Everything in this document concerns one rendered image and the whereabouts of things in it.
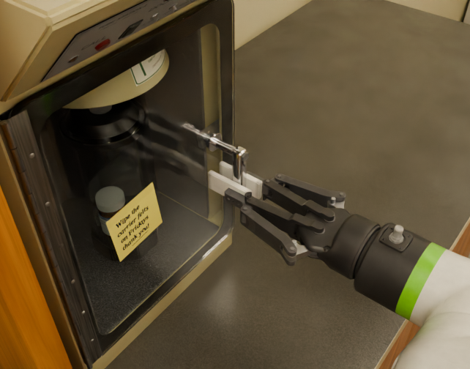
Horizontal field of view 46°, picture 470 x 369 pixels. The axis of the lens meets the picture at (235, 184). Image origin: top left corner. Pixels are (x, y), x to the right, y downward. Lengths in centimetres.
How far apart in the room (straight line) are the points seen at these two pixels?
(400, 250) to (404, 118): 67
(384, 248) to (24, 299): 38
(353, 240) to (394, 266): 6
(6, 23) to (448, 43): 134
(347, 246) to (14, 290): 37
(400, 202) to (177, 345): 49
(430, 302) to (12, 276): 41
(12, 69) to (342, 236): 41
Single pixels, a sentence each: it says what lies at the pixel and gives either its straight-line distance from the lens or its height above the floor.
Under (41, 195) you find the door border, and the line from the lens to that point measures 55.
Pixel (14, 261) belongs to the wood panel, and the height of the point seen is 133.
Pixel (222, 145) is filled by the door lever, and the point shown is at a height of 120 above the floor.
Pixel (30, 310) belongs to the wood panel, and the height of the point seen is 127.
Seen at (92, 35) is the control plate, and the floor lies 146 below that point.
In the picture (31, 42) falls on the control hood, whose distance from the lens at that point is 38.
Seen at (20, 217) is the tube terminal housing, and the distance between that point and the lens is 59.
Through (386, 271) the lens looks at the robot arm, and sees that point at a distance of 63.
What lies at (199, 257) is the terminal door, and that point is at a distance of 84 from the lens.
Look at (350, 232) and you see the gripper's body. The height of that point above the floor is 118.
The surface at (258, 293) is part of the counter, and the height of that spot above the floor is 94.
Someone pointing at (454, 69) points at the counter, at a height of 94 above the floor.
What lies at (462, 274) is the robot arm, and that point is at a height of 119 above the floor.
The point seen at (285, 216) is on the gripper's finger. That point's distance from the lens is 69.
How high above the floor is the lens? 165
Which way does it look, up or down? 43 degrees down
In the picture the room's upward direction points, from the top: straight up
